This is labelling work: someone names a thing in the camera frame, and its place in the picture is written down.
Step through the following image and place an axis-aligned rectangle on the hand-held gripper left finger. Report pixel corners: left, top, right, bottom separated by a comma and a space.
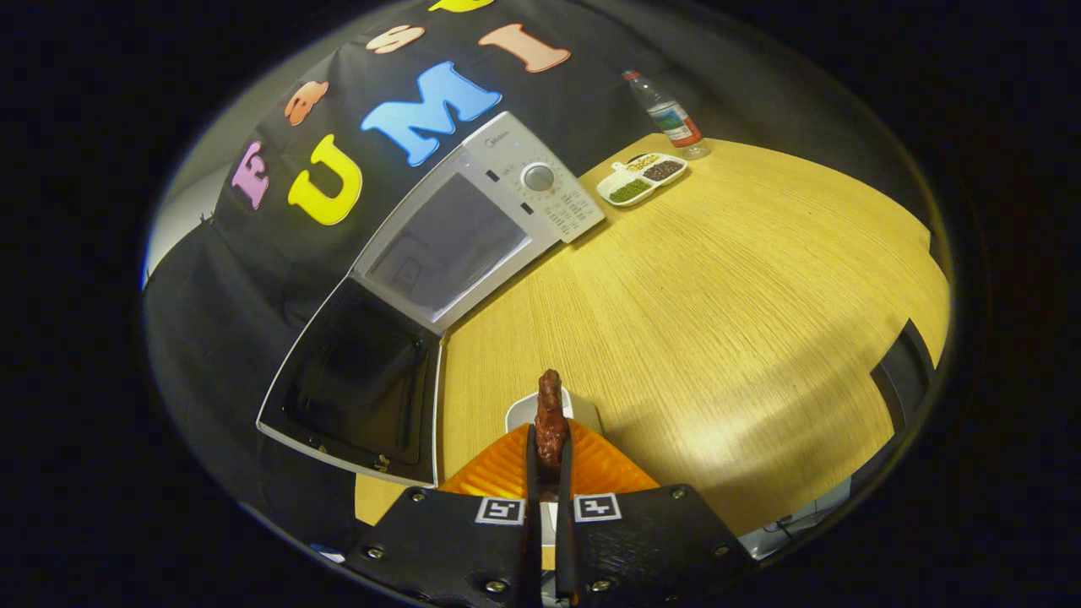
345, 422, 541, 608

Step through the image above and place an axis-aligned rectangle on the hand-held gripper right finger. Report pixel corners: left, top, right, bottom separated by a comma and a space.
555, 420, 757, 608

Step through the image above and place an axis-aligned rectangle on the brown sausage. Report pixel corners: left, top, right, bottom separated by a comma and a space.
534, 369, 569, 474

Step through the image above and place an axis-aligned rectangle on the white toaster oven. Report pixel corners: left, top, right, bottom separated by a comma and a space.
256, 111, 607, 489

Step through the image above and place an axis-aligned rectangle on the small white plate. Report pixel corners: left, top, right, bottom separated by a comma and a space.
505, 387, 606, 437

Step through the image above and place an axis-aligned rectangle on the white divided bean dish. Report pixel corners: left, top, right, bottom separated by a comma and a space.
595, 152, 689, 208

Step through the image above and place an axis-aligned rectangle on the clear plastic water bottle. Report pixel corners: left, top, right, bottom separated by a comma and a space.
623, 70, 712, 161

